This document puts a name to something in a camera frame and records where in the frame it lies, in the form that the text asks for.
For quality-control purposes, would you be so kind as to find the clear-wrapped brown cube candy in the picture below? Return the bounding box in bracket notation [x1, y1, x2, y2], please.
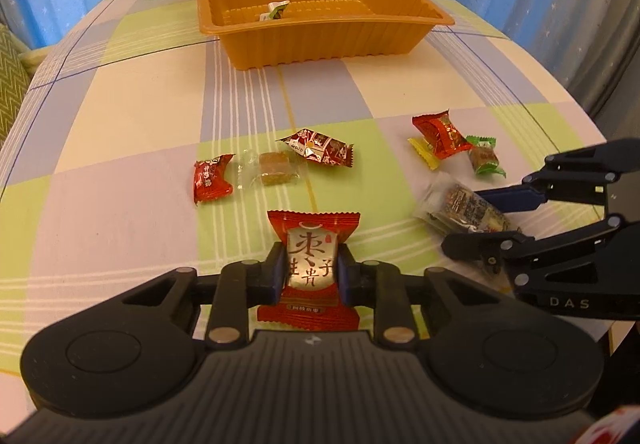
[235, 149, 309, 189]

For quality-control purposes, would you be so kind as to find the light green sofa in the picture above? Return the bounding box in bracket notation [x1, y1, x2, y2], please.
[19, 45, 52, 81]

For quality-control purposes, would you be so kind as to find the green zigzag pillow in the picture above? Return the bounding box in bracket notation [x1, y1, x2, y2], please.
[0, 23, 32, 147]

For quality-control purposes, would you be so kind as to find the checked tablecloth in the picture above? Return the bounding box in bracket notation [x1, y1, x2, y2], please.
[0, 0, 640, 377]

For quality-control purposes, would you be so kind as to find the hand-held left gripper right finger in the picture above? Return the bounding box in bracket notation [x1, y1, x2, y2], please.
[335, 243, 504, 351]

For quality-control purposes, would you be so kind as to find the red patterned clothing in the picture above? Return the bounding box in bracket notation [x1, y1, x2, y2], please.
[575, 401, 640, 444]

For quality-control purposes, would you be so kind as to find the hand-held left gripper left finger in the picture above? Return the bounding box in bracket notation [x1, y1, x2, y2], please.
[119, 242, 286, 351]

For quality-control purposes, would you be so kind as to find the green-white wrapped candy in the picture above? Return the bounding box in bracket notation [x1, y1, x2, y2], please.
[259, 0, 292, 21]

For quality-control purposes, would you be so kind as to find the clear-wrapped dark candy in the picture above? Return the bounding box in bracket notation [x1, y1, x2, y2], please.
[415, 172, 522, 237]

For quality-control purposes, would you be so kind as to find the red-brown patterned candy packet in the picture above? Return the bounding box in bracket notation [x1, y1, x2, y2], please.
[276, 128, 355, 169]

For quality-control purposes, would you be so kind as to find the yellow candy packet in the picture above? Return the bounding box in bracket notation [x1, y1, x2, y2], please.
[407, 137, 442, 171]

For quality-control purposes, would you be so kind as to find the small red candy packet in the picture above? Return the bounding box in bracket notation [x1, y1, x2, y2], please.
[193, 154, 236, 206]

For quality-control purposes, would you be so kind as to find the red gold-print candy packet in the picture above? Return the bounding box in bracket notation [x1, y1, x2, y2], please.
[412, 110, 474, 159]

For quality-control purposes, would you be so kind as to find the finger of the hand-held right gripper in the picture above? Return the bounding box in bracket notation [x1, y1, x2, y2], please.
[441, 214, 627, 289]
[472, 138, 640, 215]

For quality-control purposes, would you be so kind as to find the orange plastic tray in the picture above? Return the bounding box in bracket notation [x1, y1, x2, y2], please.
[195, 0, 456, 71]

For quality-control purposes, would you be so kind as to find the green-wrapped brown candy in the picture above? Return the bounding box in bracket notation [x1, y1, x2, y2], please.
[465, 135, 507, 180]

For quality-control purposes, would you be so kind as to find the large red silver-label snack packet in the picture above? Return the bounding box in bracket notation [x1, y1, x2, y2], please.
[256, 210, 362, 330]

